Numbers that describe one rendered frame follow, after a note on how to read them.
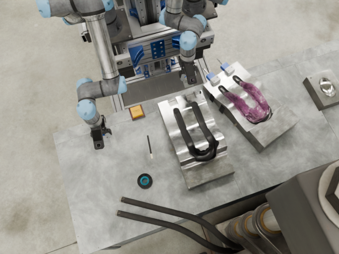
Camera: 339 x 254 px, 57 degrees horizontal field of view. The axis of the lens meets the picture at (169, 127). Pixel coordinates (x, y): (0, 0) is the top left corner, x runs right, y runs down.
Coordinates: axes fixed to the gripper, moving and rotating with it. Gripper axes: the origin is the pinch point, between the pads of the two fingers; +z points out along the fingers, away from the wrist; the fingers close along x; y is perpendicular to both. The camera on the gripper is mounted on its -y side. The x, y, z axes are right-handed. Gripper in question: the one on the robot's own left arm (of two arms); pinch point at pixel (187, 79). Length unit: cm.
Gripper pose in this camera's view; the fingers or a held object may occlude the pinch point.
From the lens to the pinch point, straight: 176.4
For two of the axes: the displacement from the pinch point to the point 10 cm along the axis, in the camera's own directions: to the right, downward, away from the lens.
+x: -9.7, 2.6, -0.5
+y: -2.6, -9.0, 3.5
